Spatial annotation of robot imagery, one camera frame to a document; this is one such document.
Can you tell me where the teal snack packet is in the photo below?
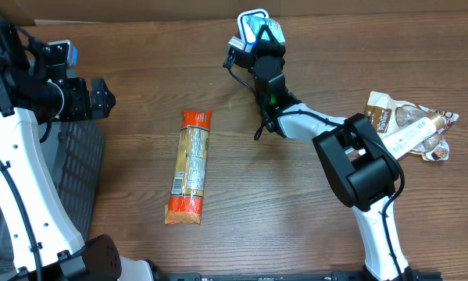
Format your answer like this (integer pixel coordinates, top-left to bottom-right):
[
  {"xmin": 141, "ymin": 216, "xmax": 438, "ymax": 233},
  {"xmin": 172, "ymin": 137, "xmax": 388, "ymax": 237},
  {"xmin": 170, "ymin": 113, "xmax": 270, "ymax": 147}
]
[{"xmin": 245, "ymin": 15, "xmax": 285, "ymax": 44}]

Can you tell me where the beige paper pouch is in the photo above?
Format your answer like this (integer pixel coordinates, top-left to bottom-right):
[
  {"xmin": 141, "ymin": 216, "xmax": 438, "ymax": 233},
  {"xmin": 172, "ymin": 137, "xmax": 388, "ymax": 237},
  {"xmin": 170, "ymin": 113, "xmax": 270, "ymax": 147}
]
[{"xmin": 365, "ymin": 91, "xmax": 459, "ymax": 162}]

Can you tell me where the red and clear snack package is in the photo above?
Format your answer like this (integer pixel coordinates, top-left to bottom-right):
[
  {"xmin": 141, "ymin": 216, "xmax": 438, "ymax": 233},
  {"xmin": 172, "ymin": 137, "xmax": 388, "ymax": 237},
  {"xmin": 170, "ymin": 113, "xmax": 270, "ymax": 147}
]
[{"xmin": 164, "ymin": 109, "xmax": 213, "ymax": 225}]

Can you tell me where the white tube with gold cap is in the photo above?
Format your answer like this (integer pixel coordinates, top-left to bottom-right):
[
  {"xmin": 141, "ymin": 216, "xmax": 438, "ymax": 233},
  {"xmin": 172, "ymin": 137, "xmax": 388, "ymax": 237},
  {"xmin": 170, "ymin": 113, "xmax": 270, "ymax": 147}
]
[{"xmin": 382, "ymin": 112, "xmax": 445, "ymax": 159}]

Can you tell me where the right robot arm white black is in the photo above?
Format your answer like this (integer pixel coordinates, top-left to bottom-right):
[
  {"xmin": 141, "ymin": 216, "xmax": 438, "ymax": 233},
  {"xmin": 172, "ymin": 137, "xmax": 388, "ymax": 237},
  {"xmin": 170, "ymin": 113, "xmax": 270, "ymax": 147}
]
[{"xmin": 230, "ymin": 24, "xmax": 414, "ymax": 280}]

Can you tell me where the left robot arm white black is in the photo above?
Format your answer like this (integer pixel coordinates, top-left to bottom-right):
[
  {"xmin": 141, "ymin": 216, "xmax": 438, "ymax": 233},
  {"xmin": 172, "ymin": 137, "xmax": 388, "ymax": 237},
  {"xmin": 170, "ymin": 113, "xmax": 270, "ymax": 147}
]
[{"xmin": 0, "ymin": 22, "xmax": 159, "ymax": 281}]

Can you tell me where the white barcode scanner stand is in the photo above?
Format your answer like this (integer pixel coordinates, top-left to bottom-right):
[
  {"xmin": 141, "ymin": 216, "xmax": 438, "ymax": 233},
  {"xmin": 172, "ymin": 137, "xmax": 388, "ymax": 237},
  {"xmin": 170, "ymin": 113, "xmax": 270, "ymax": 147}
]
[{"xmin": 237, "ymin": 8, "xmax": 270, "ymax": 52}]

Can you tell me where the grey plastic mesh basket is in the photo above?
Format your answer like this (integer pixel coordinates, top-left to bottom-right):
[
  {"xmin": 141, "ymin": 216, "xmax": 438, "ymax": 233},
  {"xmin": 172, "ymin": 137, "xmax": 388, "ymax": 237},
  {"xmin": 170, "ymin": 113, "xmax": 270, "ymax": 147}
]
[{"xmin": 0, "ymin": 58, "xmax": 105, "ymax": 274}]

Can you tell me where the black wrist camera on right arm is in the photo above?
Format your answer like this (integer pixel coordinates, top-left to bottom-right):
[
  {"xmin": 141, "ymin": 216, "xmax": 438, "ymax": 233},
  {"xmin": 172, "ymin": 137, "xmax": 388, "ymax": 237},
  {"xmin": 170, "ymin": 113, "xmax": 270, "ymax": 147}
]
[{"xmin": 223, "ymin": 37, "xmax": 254, "ymax": 69}]

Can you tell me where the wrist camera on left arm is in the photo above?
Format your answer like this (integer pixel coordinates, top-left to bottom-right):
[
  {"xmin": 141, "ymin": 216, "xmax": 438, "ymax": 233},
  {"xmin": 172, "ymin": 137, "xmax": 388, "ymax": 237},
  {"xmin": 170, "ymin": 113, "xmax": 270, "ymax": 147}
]
[{"xmin": 44, "ymin": 40, "xmax": 78, "ymax": 84}]

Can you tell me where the black rail at table edge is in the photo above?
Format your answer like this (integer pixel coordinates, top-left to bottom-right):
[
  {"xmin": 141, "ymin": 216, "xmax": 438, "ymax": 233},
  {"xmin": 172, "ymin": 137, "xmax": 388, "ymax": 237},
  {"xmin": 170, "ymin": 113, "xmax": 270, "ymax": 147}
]
[{"xmin": 166, "ymin": 271, "xmax": 444, "ymax": 281}]

